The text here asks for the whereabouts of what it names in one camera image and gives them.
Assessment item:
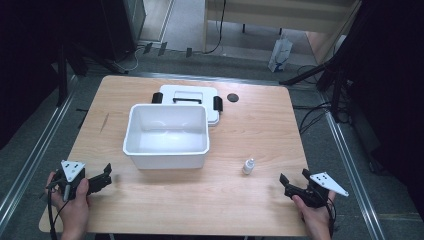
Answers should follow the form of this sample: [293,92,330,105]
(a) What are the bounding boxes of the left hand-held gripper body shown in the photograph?
[49,159,103,202]

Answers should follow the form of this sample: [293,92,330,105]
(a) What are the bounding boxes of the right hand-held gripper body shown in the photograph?
[284,171,350,210]

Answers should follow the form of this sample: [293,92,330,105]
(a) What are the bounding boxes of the small white dropper bottle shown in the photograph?
[241,157,256,176]

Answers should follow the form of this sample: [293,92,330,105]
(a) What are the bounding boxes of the white plastic storage box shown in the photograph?
[122,102,211,171]

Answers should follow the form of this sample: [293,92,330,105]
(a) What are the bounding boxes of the person's right hand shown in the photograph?
[291,190,337,240]

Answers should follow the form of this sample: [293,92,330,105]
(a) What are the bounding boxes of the person's left hand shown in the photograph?
[44,171,91,240]

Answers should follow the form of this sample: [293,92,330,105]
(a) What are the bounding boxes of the black metal stand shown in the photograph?
[54,41,89,108]

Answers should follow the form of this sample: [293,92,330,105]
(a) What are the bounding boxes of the black tripod stand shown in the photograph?
[279,54,353,124]

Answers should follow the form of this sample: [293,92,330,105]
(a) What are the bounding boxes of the white lid with black latches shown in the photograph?
[151,83,224,127]

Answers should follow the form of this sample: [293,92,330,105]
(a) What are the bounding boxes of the white paper bag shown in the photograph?
[267,35,294,74]

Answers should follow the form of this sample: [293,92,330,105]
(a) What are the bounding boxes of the dark cabinet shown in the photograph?
[99,0,148,63]

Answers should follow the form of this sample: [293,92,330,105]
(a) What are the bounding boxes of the light wooden bench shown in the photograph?
[202,0,364,65]

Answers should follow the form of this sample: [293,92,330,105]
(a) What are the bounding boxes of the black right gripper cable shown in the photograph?
[324,199,338,238]

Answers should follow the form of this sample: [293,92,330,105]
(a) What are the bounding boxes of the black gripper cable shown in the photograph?
[45,181,69,240]
[324,199,338,238]

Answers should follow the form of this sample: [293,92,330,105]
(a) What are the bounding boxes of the metal floor rail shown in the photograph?
[319,96,388,240]
[128,70,284,87]
[0,75,80,233]

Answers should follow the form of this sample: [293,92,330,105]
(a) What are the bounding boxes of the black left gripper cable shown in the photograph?
[45,181,69,240]

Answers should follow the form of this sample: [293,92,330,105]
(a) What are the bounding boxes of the black floor cables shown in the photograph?
[292,64,334,135]

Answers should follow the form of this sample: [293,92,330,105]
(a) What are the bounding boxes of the white thin cable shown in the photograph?
[122,45,142,73]

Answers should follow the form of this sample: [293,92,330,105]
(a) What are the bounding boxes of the black hanging cable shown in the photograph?
[202,0,228,55]

